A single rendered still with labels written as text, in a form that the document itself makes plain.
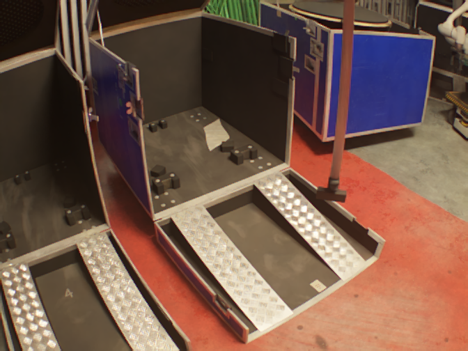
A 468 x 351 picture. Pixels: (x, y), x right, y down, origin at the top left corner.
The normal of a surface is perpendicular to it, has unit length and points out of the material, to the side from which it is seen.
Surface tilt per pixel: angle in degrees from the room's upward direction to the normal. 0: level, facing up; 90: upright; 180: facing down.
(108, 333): 1
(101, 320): 1
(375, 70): 90
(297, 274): 1
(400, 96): 90
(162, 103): 90
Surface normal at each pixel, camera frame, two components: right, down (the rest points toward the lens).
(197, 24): 0.58, 0.45
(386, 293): 0.01, -0.84
